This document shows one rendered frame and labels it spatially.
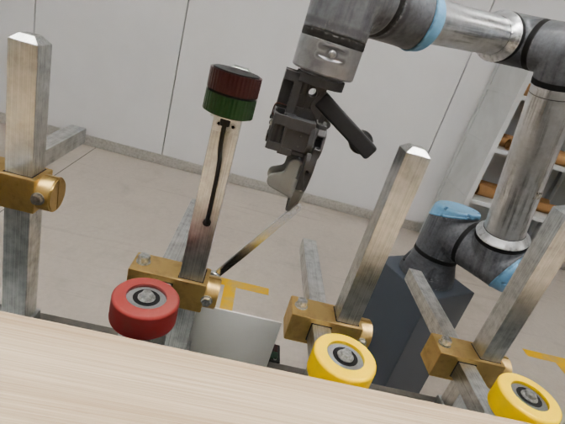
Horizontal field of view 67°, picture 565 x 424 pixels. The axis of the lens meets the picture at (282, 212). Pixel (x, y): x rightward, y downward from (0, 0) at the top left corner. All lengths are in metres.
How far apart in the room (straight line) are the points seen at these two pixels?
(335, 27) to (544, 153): 0.77
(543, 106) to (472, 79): 2.37
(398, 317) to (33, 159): 1.21
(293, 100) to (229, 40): 2.65
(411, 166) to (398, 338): 1.03
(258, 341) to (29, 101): 0.49
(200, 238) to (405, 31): 0.41
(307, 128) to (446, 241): 0.92
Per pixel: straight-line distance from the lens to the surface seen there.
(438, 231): 1.46
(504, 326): 0.78
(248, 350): 0.78
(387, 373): 1.62
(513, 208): 1.30
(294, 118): 0.62
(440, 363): 0.77
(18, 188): 0.66
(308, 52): 0.60
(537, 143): 1.22
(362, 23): 0.61
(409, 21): 0.67
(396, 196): 0.60
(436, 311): 0.88
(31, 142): 0.64
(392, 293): 1.54
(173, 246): 0.75
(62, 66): 3.61
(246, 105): 0.49
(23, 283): 0.75
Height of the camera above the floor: 1.24
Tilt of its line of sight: 23 degrees down
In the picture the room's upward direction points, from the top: 17 degrees clockwise
